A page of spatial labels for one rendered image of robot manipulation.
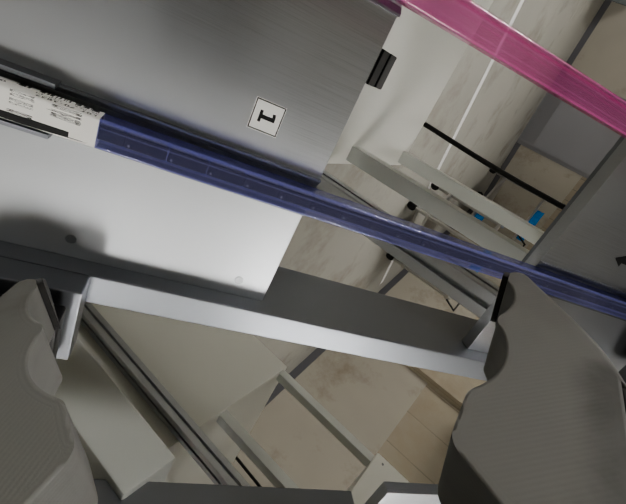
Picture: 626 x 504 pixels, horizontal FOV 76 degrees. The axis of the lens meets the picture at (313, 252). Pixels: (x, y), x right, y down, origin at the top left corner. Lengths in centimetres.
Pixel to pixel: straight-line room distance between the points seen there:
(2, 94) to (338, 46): 15
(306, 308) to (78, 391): 32
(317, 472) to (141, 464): 353
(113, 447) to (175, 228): 30
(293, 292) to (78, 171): 15
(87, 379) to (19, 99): 38
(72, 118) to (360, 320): 22
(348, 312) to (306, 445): 374
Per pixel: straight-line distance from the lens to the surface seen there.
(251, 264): 25
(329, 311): 29
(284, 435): 402
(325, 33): 21
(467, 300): 59
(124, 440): 50
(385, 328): 31
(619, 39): 713
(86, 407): 52
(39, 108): 21
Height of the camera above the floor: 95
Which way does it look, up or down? 21 degrees down
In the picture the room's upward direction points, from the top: 128 degrees clockwise
